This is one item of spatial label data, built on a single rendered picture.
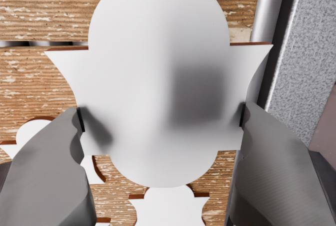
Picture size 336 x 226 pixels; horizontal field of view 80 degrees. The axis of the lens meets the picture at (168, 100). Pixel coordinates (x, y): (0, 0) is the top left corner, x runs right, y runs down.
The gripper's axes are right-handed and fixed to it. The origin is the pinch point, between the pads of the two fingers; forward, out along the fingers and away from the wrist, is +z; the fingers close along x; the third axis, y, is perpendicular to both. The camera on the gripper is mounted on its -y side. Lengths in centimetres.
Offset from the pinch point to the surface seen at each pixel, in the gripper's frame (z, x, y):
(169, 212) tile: 8.7, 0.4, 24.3
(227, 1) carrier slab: 10.9, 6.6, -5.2
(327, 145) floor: 100, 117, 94
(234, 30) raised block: 8.1, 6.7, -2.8
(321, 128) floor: 101, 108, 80
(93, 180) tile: 9.0, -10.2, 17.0
